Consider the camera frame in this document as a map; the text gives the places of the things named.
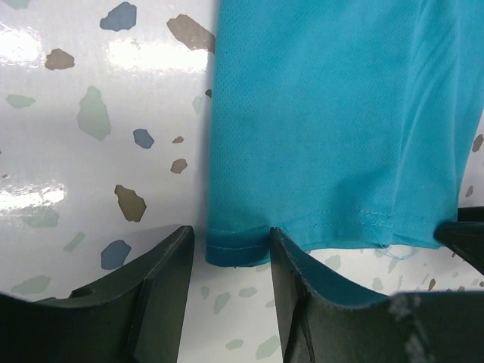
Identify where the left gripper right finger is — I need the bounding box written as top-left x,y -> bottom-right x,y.
270,228 -> 483,362

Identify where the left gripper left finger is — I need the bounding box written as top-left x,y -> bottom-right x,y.
1,226 -> 195,362

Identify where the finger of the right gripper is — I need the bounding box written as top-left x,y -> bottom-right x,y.
433,206 -> 484,275

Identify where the teal t shirt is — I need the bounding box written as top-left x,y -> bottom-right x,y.
206,1 -> 483,267

